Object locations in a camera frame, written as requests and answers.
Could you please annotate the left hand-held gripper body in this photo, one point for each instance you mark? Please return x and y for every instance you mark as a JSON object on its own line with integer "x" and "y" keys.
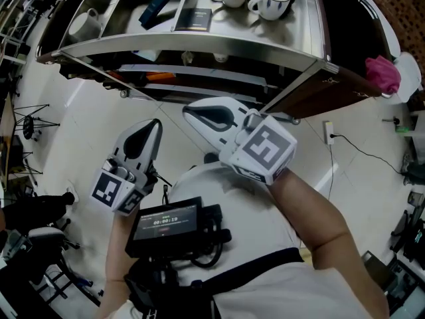
{"x": 108, "y": 188}

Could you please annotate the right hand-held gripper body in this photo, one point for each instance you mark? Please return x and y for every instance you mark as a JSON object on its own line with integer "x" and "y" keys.
{"x": 265, "y": 146}

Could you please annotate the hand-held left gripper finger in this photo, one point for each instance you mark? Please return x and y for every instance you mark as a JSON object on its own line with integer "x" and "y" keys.
{"x": 119, "y": 148}
{"x": 151, "y": 155}

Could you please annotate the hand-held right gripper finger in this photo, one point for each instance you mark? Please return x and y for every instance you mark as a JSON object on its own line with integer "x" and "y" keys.
{"x": 209, "y": 138}
{"x": 219, "y": 101}

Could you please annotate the steel serving cart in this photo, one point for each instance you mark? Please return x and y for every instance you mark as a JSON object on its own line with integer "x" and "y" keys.
{"x": 199, "y": 40}

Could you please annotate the dark red object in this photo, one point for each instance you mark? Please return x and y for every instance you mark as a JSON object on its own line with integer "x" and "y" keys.
{"x": 113, "y": 75}

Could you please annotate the person's right forearm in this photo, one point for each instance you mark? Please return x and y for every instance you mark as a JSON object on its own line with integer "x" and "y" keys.
{"x": 308, "y": 211}

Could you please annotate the person's left forearm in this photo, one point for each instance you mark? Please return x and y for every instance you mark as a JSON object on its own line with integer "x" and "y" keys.
{"x": 116, "y": 261}

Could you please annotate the person's black shoe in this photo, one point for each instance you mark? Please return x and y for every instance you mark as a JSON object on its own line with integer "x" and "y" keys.
{"x": 210, "y": 158}

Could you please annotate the white power strip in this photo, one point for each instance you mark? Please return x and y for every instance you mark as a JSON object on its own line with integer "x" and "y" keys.
{"x": 328, "y": 133}

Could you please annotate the black chest-mounted monitor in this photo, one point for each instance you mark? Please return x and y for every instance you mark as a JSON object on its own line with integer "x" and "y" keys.
{"x": 162, "y": 226}

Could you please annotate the person's white shirt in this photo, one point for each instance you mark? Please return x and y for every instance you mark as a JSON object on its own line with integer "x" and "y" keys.
{"x": 239, "y": 211}

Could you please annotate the grey office chair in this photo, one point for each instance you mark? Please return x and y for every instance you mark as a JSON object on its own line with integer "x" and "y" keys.
{"x": 44, "y": 234}

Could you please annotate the small black book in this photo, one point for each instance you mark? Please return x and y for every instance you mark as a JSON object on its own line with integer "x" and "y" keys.
{"x": 194, "y": 20}

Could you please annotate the black round perforated stool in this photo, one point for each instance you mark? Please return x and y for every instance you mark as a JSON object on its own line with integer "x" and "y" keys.
{"x": 28, "y": 125}

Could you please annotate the white mug blue print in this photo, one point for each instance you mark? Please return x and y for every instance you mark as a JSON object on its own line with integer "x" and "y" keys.
{"x": 272, "y": 2}

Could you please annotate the wooden desk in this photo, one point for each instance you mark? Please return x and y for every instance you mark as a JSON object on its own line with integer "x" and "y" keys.
{"x": 6, "y": 128}

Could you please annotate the long blue box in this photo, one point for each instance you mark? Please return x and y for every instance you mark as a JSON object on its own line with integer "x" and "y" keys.
{"x": 162, "y": 2}

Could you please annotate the plain white mug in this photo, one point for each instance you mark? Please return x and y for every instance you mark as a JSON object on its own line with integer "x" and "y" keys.
{"x": 84, "y": 25}

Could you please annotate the pink cloth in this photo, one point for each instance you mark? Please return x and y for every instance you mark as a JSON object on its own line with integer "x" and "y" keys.
{"x": 383, "y": 73}

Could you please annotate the white round bin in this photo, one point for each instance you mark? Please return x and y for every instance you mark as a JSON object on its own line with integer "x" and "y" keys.
{"x": 410, "y": 75}

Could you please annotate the white round table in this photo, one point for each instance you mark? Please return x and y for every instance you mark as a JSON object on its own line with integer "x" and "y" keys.
{"x": 385, "y": 25}

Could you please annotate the black mesh office chair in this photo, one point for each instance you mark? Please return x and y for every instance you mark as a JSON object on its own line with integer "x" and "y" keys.
{"x": 413, "y": 238}

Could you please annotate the black chest mount rig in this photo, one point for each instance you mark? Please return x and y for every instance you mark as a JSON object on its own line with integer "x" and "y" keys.
{"x": 159, "y": 287}

